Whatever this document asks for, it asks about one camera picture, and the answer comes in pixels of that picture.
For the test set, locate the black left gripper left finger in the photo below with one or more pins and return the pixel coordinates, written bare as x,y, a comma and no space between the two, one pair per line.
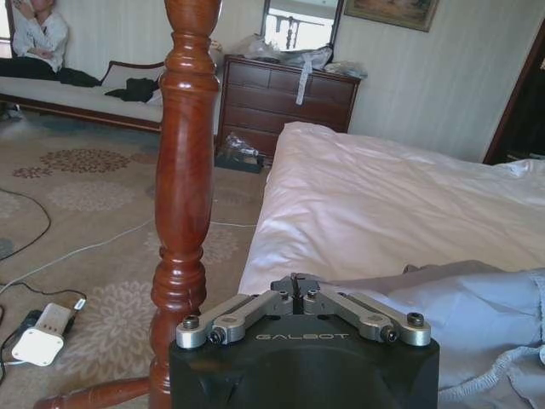
238,313

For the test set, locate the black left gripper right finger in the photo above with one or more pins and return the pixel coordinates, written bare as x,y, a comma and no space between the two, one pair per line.
366,313

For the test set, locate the bed with white sheet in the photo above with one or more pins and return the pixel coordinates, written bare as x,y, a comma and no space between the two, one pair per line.
383,196

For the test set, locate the black clothes pile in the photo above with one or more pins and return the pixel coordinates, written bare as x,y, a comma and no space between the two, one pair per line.
134,89

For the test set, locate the grey brown garment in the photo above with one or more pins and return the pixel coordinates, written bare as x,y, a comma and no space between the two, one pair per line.
447,270

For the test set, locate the light blue garment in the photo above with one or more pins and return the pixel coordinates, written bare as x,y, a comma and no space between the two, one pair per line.
472,328

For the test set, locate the red wooden coat stand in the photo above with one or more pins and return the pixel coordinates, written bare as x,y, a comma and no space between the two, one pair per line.
183,200

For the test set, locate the patterned beige rug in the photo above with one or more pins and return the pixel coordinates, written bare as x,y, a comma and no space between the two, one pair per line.
106,238

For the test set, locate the dark box with plastic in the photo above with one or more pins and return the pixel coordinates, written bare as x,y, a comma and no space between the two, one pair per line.
242,153

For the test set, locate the white power box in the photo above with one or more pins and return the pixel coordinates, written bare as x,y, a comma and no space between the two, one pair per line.
40,336

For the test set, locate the dark wooden dresser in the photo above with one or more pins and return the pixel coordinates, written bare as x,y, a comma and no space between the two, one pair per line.
287,108

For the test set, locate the cream chaise sofa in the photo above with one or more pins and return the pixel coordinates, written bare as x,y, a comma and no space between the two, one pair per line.
85,98

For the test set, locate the clear plastic bags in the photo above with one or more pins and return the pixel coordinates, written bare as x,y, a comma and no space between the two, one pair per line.
298,53

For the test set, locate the dark framed mirror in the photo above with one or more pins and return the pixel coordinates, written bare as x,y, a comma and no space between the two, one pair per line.
301,25

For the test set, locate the gold framed painting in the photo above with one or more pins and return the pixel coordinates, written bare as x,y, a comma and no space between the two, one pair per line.
391,13

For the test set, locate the person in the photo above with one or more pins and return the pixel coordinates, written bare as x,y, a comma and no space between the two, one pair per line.
36,42

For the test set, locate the dark wooden door frame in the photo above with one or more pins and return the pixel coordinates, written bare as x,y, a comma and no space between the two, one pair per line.
517,98

